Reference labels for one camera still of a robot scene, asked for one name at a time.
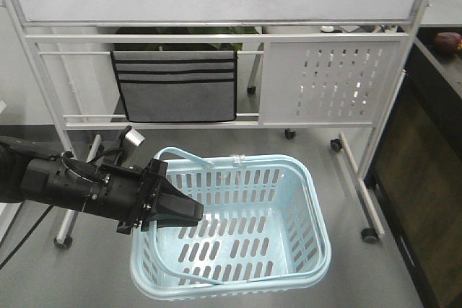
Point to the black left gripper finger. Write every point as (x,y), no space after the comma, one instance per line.
(171,208)

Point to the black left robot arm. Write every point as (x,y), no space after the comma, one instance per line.
(31,172)

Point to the grey fabric pocket organizer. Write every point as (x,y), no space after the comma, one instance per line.
(177,86)

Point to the dark wooden cabinet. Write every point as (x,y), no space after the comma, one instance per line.
(417,171)

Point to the light blue plastic basket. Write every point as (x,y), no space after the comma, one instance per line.
(262,230)

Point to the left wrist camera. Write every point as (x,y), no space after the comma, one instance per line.
(125,148)

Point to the white rolling rack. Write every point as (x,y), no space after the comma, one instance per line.
(308,78)

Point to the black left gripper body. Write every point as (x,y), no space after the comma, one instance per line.
(128,196)

